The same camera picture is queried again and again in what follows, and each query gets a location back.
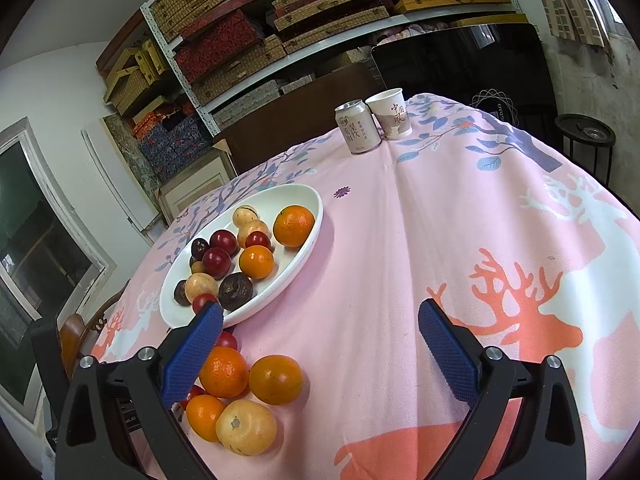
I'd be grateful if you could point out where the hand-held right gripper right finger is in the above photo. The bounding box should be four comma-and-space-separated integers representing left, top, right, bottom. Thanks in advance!
417, 298, 587, 480

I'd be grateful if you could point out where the white framed window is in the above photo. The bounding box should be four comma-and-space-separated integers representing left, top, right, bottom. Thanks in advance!
0, 119, 118, 411

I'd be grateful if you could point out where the pile of yellow woven boxes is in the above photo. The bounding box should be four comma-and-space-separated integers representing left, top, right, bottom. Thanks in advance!
102, 40, 168, 118

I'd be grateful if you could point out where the stack of brown woven boxes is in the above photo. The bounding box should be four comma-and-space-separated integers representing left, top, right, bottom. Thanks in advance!
190, 35, 288, 106

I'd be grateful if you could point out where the beige drink can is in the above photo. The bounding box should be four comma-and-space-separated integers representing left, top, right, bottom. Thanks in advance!
334, 99, 382, 155

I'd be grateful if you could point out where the dark red long board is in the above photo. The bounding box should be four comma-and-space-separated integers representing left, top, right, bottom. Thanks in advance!
95, 10, 151, 73

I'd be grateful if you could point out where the white oval plate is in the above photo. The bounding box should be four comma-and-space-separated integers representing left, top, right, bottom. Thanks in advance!
159, 183, 324, 329

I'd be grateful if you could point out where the pink cloth bundle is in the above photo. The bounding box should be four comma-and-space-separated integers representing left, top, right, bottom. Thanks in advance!
377, 22, 441, 46

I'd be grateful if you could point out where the yellow passion fruit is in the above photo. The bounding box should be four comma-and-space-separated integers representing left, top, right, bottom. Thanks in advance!
184, 272, 220, 305
236, 220, 271, 248
232, 205, 260, 228

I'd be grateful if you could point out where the black flat screen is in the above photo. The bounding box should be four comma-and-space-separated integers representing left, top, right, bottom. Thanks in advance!
370, 22, 558, 128

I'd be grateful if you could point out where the yellow flat box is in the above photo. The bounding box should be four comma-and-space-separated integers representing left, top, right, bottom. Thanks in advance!
447, 12, 530, 28

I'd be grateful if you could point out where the black round stand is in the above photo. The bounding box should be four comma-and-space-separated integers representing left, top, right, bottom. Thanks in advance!
554, 113, 617, 186

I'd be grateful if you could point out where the pale yellow mandarin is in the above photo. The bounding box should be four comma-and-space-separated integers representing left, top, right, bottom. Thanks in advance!
215, 399, 278, 457

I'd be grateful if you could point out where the stack of tan woven boxes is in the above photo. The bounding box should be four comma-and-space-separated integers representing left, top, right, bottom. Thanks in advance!
147, 0, 248, 43

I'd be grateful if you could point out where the yellow-orange mandarin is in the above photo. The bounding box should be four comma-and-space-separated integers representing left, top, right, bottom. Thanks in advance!
248, 354, 304, 406

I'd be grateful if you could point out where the wooden chair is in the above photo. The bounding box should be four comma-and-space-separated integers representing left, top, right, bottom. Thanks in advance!
59, 280, 128, 381

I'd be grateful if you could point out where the printed paper cup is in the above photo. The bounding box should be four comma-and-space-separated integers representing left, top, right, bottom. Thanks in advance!
365, 88, 414, 141

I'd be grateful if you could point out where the cardboard box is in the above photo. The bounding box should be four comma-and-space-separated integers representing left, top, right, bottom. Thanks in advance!
157, 137, 238, 226

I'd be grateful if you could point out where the orange mandarin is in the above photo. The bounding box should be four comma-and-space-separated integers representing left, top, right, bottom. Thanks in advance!
185, 394, 227, 443
238, 245, 275, 280
199, 345, 250, 399
273, 204, 316, 249

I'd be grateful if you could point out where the large red patterned box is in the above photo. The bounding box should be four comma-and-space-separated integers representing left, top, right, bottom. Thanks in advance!
174, 10, 265, 86

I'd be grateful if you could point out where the stack of flat woven cases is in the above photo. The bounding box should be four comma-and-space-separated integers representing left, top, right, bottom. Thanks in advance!
270, 0, 407, 56

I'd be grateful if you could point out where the brown wooden panel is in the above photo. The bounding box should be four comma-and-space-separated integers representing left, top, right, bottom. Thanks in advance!
215, 62, 388, 176

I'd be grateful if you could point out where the long red patterned box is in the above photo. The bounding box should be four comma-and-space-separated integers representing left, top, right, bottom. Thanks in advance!
180, 0, 265, 41

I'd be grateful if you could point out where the stack of blue floral boxes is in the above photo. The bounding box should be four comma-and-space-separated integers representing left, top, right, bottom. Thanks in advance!
131, 102, 211, 181

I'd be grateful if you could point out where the white board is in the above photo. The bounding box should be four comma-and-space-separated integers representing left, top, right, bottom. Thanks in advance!
81, 117, 161, 233

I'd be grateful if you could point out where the dark passion fruit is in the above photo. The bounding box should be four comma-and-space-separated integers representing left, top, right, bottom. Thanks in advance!
218, 272, 254, 312

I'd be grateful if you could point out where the marble slab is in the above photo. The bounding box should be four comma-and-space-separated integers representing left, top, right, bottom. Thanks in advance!
102, 112, 161, 191

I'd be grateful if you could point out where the pink deer printed tablecloth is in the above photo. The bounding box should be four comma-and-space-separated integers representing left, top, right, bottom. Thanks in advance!
90, 92, 640, 480

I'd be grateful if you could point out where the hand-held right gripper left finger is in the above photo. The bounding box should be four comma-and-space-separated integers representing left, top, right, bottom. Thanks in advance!
55, 301, 225, 480

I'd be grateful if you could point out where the white metal shelf unit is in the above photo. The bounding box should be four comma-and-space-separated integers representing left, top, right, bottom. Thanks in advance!
140, 0, 531, 136

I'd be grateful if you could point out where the stack of grey patterned boxes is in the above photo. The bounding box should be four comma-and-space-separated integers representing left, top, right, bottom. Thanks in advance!
210, 75, 316, 128

